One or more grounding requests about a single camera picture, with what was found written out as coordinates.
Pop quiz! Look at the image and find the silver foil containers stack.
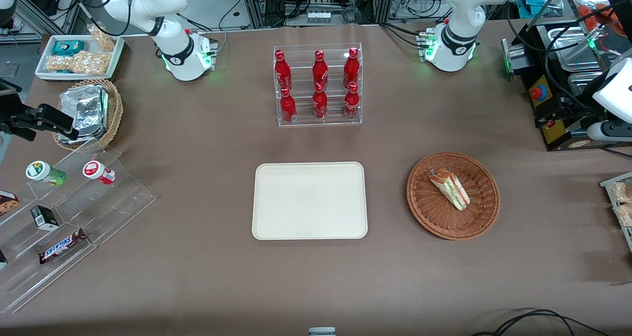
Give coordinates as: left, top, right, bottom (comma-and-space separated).
59, 85, 110, 141

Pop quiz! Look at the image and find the black food warmer appliance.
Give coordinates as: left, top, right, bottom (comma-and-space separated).
501, 0, 632, 152

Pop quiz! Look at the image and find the grey tray with snacks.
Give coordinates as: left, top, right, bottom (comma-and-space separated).
600, 172, 632, 253

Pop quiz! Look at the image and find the brown cookie box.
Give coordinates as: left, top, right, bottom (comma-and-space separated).
0, 190, 20, 217

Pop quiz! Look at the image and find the red lidded cup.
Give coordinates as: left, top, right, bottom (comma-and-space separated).
82, 161, 117, 185

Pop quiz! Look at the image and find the small clear peanut snack bag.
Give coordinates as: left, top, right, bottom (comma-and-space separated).
88, 24, 117, 52

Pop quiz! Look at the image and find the long steel warmer pan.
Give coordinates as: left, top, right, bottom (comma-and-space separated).
568, 72, 605, 100

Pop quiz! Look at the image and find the snickers chocolate bar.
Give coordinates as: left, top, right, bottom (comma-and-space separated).
39, 228, 88, 265

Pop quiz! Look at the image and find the clear acrylic stepped shelf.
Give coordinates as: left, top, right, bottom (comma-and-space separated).
0, 140, 157, 315

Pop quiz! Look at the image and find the brown round wicker basket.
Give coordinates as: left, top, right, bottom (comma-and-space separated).
406, 151, 501, 241

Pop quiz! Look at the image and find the triangle sandwich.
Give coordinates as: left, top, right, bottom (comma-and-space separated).
427, 167, 471, 212

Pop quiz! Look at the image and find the cream rectangular plastic tray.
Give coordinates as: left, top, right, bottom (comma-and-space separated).
252, 162, 368, 240

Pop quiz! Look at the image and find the black floor cable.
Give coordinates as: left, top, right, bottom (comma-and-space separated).
472, 308, 611, 336

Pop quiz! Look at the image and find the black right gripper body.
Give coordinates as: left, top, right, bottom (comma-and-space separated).
0, 81, 41, 142

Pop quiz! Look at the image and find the clear acrylic bottle rack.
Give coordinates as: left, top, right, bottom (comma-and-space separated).
273, 42, 362, 127

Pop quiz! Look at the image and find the teal snack packet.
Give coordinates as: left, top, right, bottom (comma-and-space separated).
52, 40, 85, 57

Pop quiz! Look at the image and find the large clear peanut snack bag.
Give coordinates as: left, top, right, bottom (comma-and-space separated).
46, 51, 111, 75

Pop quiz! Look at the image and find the white snack tray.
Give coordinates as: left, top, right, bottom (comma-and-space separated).
35, 34, 125, 81

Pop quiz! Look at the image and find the square steel warmer pan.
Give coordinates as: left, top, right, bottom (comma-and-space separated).
546, 26, 601, 71

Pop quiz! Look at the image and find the tan oval wicker basket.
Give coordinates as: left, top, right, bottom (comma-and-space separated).
52, 78, 124, 152

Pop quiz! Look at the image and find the red cola bottle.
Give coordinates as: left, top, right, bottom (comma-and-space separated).
280, 87, 297, 124
344, 82, 360, 120
275, 50, 292, 91
344, 48, 360, 87
312, 50, 329, 87
313, 83, 328, 120

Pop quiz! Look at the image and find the green lidded cup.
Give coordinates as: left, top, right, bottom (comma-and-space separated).
26, 161, 67, 187

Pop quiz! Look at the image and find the small black box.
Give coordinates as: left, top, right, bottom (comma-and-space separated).
31, 205, 60, 231

